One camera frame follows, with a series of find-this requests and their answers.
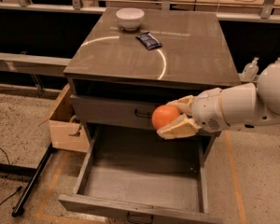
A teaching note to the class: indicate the closed grey drawer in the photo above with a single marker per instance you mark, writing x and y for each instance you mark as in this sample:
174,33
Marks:
112,111

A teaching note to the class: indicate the grey metal rail shelf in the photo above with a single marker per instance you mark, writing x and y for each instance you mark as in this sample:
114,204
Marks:
30,64

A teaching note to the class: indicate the orange fruit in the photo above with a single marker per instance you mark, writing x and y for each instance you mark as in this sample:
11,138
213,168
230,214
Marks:
164,115

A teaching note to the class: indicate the cardboard box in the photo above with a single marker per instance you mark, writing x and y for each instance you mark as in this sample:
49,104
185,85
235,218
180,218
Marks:
66,132

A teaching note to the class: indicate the dark blue snack packet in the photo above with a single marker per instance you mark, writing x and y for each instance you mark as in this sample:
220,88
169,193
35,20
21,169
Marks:
149,41

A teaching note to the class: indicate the clear sanitizer bottle left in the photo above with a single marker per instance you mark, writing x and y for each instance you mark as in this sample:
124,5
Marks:
250,70

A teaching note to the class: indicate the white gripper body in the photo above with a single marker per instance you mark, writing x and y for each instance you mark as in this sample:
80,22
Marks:
207,109

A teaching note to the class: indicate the open grey bottom drawer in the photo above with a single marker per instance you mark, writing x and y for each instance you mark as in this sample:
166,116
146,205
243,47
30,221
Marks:
135,176

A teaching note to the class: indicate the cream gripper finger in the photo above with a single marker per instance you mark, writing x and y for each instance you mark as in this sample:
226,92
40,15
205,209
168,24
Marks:
181,127
183,105

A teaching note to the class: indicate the black metal floor bar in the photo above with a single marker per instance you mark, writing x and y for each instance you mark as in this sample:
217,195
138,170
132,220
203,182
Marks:
18,209

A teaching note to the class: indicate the white bowl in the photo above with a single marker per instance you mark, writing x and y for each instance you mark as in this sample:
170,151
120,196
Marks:
130,18

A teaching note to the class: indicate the grey drawer cabinet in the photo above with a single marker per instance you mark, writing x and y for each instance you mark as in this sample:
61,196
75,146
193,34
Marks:
112,63

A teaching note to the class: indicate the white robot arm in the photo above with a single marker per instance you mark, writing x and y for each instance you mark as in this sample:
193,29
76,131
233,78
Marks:
255,104

